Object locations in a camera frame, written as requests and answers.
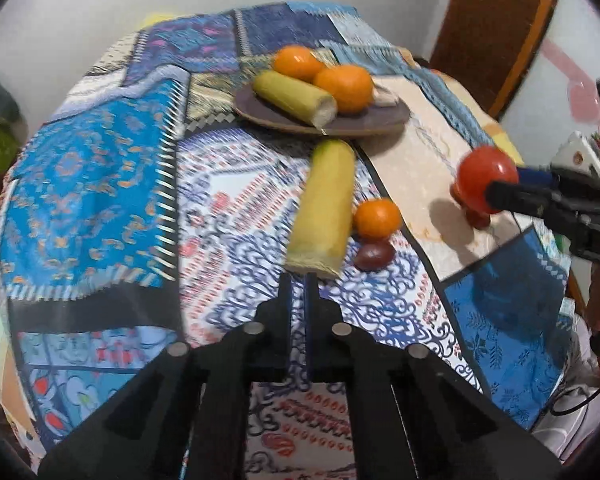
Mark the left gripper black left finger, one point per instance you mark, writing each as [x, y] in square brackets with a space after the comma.
[185, 414]

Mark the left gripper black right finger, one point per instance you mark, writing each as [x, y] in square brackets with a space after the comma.
[411, 415]

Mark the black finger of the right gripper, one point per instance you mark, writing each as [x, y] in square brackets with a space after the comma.
[538, 202]
[564, 180]

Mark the red tomato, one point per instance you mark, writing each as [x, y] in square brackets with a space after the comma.
[477, 170]

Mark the dark red jujube fruit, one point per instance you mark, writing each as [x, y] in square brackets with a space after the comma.
[374, 256]

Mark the small mandarin orange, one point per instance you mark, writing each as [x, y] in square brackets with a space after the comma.
[377, 219]

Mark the pomelo segment peeled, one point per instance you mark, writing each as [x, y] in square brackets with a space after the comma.
[383, 97]

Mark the yellow corn cob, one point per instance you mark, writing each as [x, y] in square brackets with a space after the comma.
[299, 99]
[319, 236]

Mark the large orange plain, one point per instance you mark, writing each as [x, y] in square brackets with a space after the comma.
[351, 86]

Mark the large orange with sticker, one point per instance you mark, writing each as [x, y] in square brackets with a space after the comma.
[297, 62]

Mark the orange yellow fleece blanket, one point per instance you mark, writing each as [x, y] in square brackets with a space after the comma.
[490, 126]

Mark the brown wooden door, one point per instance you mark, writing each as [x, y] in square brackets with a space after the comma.
[489, 45]

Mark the dark purple round plate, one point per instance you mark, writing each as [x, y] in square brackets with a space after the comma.
[374, 120]

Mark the blue patchwork patterned bedspread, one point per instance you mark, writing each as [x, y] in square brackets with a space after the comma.
[146, 211]

